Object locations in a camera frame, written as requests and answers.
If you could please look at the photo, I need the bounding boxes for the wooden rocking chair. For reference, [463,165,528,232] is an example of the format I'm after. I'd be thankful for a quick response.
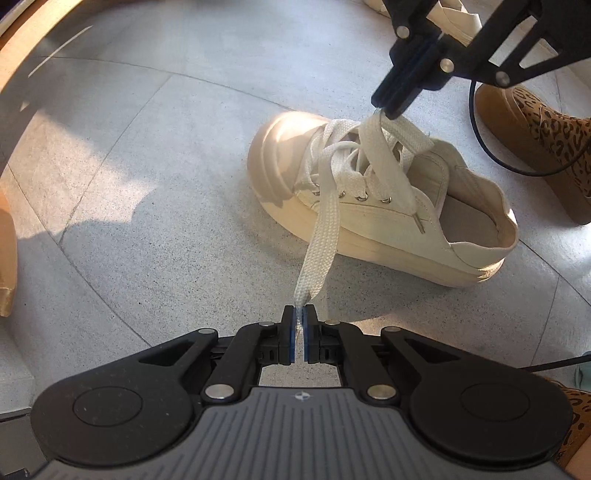
[0,0,100,319]

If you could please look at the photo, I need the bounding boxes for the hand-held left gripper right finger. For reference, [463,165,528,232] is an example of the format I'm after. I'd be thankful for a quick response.
[302,305,495,402]

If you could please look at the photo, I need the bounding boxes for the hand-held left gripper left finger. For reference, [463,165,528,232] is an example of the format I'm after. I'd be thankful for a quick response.
[106,305,300,402]

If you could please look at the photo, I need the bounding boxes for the black cable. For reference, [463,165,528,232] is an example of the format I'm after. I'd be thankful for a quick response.
[524,354,591,374]
[468,78,591,178]

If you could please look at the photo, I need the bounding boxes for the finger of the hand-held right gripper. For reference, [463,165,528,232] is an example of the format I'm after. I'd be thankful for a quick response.
[385,0,591,120]
[372,0,441,109]

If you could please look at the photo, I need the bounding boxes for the white shoelace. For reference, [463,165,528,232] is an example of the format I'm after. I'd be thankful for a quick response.
[294,113,435,333]

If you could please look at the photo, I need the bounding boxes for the cream canvas shoe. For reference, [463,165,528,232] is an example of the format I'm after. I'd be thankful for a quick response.
[360,0,483,47]
[247,112,518,289]

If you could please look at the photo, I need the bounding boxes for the person's leg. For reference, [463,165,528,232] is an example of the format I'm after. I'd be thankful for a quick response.
[563,443,591,480]

